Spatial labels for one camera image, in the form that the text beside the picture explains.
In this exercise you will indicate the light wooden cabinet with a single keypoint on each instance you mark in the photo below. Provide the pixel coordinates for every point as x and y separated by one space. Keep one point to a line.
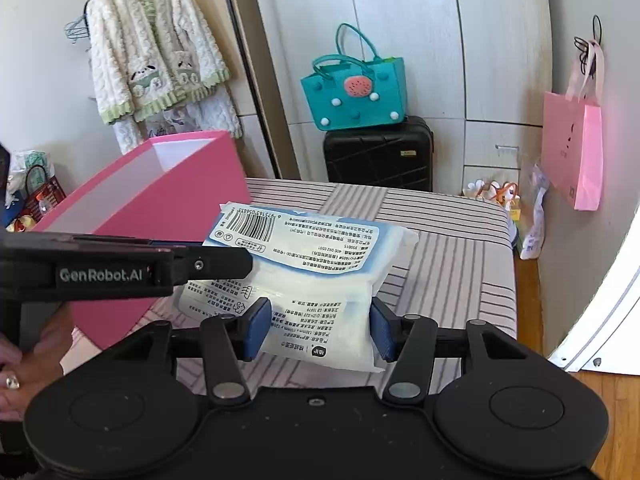
265 85

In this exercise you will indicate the pink paper bag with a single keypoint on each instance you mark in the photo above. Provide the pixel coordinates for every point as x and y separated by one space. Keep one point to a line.
575 150

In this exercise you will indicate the light grey wardrobe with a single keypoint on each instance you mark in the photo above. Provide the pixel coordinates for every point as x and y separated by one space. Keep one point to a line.
400 10

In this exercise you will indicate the clear plastic bag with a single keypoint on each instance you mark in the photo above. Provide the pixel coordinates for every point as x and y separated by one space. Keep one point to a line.
534 230

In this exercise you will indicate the white green fleece robe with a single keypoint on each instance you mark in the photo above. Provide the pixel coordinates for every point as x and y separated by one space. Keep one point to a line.
150 50

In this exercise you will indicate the white wet wipes pack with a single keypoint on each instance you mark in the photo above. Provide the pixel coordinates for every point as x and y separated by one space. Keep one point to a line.
320 270

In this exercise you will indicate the teal felt handbag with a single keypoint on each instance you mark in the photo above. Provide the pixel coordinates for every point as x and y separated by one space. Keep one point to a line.
350 105

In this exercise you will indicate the white green plastic bag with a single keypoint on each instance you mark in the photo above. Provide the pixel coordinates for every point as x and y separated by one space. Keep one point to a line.
30 160

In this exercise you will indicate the person's left hand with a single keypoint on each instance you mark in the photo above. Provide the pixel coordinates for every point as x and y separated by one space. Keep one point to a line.
35 365

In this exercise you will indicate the white door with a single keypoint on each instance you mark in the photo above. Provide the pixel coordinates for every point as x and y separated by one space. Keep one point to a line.
615 320

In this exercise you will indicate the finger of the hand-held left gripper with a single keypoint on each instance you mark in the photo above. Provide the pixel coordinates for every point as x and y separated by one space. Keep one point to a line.
215 262

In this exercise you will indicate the white orange gift bags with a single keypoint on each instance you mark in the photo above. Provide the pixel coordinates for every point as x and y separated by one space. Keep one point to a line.
492 191

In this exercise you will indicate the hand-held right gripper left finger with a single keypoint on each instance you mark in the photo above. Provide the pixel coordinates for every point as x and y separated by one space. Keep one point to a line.
257 327

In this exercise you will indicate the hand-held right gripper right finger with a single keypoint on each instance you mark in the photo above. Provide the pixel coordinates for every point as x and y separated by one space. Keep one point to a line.
380 332

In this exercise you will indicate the black suitcase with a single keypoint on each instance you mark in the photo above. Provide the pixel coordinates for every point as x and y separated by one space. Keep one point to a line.
380 155

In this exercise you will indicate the black clothes rack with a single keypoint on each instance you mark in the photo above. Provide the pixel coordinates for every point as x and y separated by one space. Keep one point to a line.
233 25

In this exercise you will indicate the pink cardboard box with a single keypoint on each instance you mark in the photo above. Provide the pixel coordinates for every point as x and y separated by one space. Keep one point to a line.
175 195

